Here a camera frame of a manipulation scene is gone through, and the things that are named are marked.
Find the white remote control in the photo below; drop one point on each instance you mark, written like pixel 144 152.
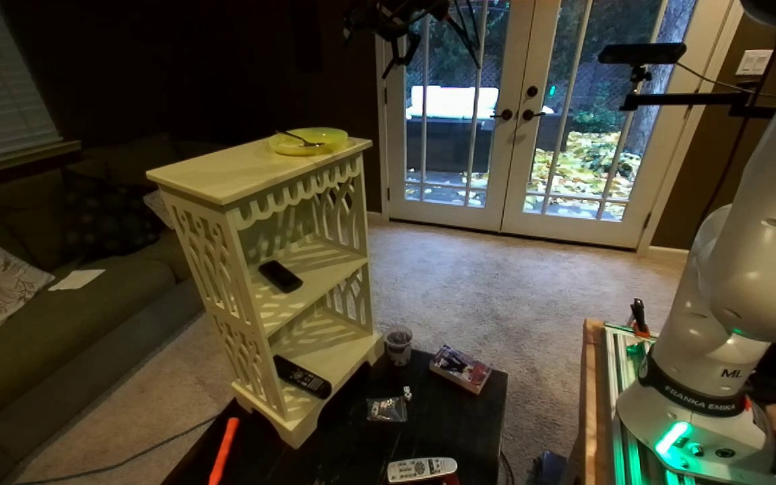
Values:
pixel 417 471

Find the dark cup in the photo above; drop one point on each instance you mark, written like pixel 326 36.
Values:
pixel 401 347

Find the white paper on sofa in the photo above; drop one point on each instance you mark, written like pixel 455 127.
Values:
pixel 76 280

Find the orange racket handle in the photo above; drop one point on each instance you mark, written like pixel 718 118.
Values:
pixel 222 453

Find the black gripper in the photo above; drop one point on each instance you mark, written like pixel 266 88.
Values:
pixel 392 21

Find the black remote lower shelf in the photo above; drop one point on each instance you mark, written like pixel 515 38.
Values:
pixel 304 378

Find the french glass doors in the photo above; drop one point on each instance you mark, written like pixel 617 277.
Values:
pixel 510 121

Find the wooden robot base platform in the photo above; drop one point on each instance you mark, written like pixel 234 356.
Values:
pixel 604 453

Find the green plate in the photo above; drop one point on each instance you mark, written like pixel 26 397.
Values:
pixel 309 141

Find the grey sofa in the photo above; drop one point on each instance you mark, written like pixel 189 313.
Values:
pixel 66 350

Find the black coffee table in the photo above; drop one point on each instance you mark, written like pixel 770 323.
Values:
pixel 354 451

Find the dvd case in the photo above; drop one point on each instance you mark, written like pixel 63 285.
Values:
pixel 460 367

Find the white lattice cupboard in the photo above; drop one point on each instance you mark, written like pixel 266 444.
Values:
pixel 276 238

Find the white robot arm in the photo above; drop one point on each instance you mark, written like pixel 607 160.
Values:
pixel 689 403

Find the black remote shelf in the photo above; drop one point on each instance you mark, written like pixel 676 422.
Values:
pixel 281 277
pixel 304 378

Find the black remote upper shelf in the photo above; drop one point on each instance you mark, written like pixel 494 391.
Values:
pixel 281 277

